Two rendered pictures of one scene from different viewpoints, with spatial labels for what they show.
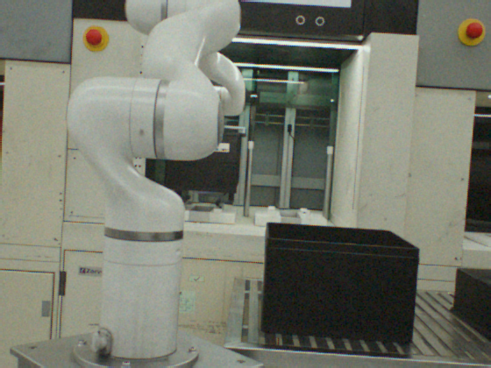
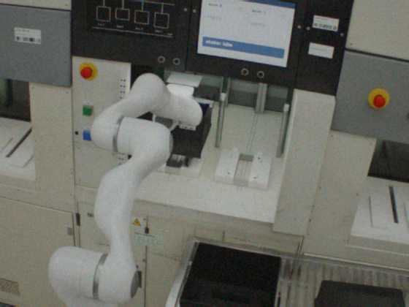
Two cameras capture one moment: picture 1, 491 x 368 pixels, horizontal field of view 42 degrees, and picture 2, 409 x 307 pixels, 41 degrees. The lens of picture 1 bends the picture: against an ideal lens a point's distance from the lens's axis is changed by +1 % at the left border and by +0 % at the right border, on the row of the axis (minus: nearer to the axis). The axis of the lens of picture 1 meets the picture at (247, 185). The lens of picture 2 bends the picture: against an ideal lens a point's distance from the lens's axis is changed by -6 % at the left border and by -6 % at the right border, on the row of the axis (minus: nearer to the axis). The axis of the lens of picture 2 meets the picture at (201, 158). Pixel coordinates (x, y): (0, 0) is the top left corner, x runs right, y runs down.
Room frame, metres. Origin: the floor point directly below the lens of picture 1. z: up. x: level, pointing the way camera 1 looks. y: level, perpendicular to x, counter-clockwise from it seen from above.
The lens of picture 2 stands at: (-0.02, -0.21, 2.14)
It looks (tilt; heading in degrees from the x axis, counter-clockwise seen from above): 32 degrees down; 7
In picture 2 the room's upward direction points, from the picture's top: 6 degrees clockwise
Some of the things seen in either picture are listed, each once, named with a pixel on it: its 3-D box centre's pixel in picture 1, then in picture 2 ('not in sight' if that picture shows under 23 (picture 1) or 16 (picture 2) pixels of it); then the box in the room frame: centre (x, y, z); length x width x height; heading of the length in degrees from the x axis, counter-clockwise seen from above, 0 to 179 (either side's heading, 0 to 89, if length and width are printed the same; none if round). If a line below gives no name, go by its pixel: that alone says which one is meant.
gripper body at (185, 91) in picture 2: not in sight; (177, 95); (1.85, 0.13, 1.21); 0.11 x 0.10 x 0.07; 0
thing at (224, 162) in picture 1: (205, 151); (181, 115); (1.96, 0.13, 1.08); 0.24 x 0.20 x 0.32; 89
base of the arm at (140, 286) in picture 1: (140, 295); not in sight; (0.97, 0.15, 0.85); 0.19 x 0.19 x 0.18
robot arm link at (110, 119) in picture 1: (127, 156); (84, 288); (0.97, 0.18, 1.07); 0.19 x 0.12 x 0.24; 89
